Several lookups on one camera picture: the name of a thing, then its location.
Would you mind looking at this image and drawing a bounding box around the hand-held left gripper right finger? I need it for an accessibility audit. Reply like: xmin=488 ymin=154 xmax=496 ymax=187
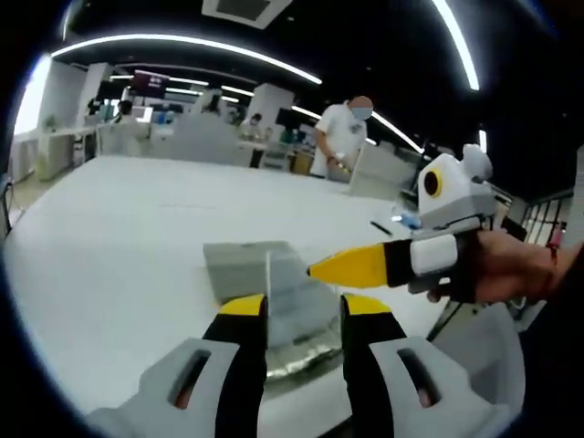
xmin=339 ymin=293 xmax=510 ymax=438

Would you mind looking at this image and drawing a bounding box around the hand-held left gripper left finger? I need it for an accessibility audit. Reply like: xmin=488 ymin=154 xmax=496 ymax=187
xmin=86 ymin=293 xmax=270 ymax=438

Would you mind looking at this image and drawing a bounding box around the clear plastic divider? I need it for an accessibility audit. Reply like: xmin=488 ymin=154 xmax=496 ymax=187
xmin=266 ymin=251 xmax=329 ymax=347

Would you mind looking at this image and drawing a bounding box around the grey transparent dual guide fixture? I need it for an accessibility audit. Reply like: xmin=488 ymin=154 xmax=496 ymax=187
xmin=203 ymin=240 xmax=346 ymax=382

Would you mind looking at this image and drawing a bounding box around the person's right hand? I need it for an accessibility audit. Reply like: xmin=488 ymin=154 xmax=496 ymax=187
xmin=427 ymin=226 xmax=557 ymax=305

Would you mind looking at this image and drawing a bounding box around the white panel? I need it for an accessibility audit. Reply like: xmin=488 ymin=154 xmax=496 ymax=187
xmin=349 ymin=145 xmax=421 ymax=202

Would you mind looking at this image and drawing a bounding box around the black glass railing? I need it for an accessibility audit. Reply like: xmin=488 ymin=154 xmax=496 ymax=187
xmin=519 ymin=191 xmax=574 ymax=247

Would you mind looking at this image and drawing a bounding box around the person's black clothing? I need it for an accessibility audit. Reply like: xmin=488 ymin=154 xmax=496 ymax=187
xmin=515 ymin=241 xmax=584 ymax=412

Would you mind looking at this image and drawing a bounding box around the curved ceiling light strip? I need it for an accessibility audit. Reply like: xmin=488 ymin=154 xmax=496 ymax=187
xmin=50 ymin=35 xmax=323 ymax=86
xmin=431 ymin=0 xmax=481 ymax=91

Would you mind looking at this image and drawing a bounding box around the grey partition panel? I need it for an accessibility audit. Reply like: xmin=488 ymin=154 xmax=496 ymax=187
xmin=172 ymin=113 xmax=255 ymax=168

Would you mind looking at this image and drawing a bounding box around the ceiling air vent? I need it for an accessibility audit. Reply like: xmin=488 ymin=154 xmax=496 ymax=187
xmin=202 ymin=0 xmax=293 ymax=31

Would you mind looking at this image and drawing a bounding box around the red bead bracelet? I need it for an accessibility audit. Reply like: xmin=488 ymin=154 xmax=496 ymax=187
xmin=545 ymin=243 xmax=561 ymax=294

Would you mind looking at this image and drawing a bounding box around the purple wall screen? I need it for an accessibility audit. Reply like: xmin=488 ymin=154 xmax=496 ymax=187
xmin=133 ymin=70 xmax=171 ymax=96

